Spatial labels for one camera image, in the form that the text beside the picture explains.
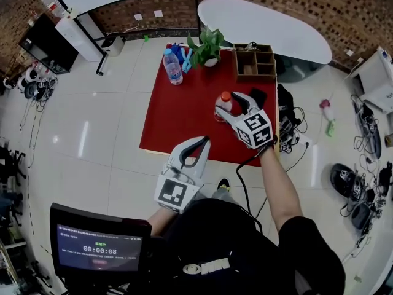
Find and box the red label plastic bottle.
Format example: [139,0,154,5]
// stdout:
[214,90,236,124]

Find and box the white box cabinet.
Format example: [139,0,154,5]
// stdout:
[344,45,393,114]

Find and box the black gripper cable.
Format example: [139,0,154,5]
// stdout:
[235,136,278,234]

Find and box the person's black yellow shoe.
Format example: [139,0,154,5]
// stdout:
[216,178,232,194]

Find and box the grey round device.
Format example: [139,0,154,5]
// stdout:
[350,202,373,230]

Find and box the blue cap water bottle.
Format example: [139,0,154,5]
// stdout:
[162,48,184,86]

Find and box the brown wooden organizer box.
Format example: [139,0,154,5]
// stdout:
[233,42,278,84]

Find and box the person's black shirt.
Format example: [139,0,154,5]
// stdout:
[146,196,347,295]

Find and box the black phone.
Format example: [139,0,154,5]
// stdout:
[248,87,268,109]

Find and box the blue plastic clip toy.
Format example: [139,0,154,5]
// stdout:
[171,42,194,73]

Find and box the black monitor screen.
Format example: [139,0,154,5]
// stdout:
[49,202,153,278]

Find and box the potted green plant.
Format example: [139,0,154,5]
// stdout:
[186,26,225,71]

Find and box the person's right forearm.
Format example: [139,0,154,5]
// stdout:
[259,145,304,246]

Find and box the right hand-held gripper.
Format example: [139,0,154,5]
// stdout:
[214,91,274,150]

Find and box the white oval table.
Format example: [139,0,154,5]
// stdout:
[196,0,333,85]

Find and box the white power strip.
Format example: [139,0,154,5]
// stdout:
[294,133,313,149]

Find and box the white water dispenser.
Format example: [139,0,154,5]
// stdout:
[55,9,107,63]

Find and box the person's left forearm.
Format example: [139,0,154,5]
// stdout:
[147,206,182,238]

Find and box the white bin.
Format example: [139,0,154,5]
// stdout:
[101,31,126,58]

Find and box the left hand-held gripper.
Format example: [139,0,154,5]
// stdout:
[153,136,212,215]

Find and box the black cabinet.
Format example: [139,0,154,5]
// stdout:
[18,13,80,75]

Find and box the black bag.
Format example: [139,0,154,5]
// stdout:
[276,83,297,126]

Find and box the red topped table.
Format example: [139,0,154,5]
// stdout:
[138,42,281,168]

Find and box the black helmet with markers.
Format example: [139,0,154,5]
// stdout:
[329,162,359,198]

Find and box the pink and green toy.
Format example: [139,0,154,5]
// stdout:
[319,98,337,138]

